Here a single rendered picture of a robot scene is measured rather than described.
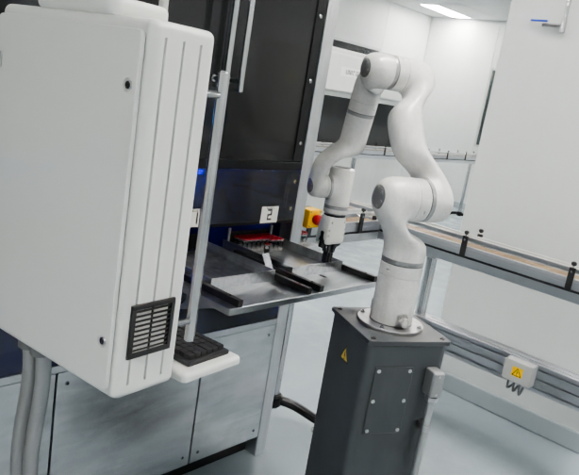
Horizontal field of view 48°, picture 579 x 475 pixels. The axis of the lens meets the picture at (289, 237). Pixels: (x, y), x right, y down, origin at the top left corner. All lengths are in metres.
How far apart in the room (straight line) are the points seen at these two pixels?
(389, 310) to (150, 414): 0.91
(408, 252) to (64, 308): 0.90
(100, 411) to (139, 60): 1.24
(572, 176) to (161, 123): 2.42
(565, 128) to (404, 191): 1.74
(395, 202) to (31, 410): 1.04
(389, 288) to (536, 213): 1.70
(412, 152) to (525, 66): 1.72
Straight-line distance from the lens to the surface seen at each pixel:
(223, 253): 2.19
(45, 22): 1.47
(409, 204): 1.75
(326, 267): 2.23
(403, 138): 1.85
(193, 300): 1.47
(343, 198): 2.17
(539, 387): 2.89
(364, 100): 2.09
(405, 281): 1.82
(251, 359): 2.52
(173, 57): 1.27
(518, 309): 3.50
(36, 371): 1.68
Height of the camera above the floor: 1.47
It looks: 13 degrees down
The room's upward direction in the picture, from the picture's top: 9 degrees clockwise
